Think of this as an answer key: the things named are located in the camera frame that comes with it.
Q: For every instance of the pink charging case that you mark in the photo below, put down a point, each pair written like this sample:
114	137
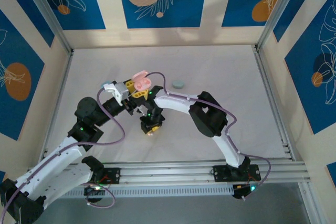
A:
143	85

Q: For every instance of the light blue charging case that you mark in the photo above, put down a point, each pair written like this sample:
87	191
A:
103	85

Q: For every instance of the mint green charging case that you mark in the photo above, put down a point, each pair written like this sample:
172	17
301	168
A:
178	85

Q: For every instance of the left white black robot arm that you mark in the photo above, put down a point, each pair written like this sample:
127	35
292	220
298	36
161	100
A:
52	176

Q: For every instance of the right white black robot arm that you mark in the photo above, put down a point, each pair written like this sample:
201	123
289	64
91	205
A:
178	103

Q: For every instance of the aluminium base beam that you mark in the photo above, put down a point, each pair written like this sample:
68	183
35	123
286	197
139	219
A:
170	171

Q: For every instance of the white table cloth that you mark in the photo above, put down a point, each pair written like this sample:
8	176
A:
210	64

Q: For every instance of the black controller board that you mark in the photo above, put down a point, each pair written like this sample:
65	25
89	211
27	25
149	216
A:
241	191
93	191

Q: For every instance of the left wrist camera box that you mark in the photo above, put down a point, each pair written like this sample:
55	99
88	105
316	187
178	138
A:
120	91

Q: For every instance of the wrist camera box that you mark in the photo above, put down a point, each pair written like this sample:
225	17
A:
120	91
142	110

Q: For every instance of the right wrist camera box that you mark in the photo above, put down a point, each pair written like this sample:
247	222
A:
142	110

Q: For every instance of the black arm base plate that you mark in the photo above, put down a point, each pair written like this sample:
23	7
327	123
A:
220	174
113	176

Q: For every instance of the aluminium frame post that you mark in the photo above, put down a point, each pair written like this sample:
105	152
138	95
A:
281	11
47	14

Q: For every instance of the aluminium side rail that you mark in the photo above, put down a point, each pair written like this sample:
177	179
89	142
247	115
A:
263	72

